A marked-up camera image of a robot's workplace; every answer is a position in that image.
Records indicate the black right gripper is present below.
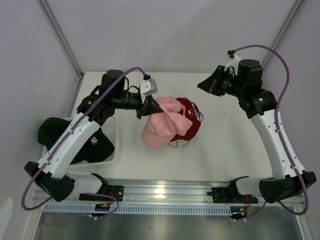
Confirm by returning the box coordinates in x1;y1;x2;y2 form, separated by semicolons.
197;65;246;99

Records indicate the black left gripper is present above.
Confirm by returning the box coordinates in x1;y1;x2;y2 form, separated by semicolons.
112;92;163;120

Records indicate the pink baseball cap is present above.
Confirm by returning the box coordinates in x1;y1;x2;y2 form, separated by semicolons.
141;97;193;149

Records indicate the red baseball cap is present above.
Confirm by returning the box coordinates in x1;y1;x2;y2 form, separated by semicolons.
170;97;202;142

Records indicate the purple baseball cap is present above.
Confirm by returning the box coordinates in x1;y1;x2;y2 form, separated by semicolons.
193;104;204;123

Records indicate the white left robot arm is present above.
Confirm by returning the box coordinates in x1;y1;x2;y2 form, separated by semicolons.
24;67;162;202

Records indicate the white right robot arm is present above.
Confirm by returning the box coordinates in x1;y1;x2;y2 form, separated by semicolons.
197;59;317;204

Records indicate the white plastic basket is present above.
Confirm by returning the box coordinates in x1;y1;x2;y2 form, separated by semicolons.
37;117;115;165

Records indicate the black baseball cap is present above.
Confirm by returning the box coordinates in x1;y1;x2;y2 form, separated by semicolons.
70;128;115;165

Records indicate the dark green baseball cap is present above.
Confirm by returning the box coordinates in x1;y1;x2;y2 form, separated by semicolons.
37;117;70;150

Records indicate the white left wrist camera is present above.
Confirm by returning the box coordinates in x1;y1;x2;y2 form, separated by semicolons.
139;74;158;97

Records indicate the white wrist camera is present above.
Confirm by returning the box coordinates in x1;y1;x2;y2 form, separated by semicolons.
139;74;158;97
224;50;242;74

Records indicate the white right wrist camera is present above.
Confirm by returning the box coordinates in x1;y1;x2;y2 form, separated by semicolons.
224;50;242;74

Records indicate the gold wire hat stand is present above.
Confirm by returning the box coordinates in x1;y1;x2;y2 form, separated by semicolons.
167;139;190;148

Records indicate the right aluminium frame post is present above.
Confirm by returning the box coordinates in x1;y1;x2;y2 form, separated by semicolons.
264;0;307;66

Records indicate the aluminium frame post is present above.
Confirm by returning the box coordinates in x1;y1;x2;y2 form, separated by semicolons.
37;0;84;78
264;0;307;66

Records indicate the aluminium mounting rail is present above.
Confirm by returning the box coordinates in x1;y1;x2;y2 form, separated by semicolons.
32;178;307;205

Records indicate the white slotted cable duct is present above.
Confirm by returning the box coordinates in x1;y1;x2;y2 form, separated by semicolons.
43;203;232;216

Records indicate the left aluminium frame post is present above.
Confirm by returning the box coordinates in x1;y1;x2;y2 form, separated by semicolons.
37;0;84;78

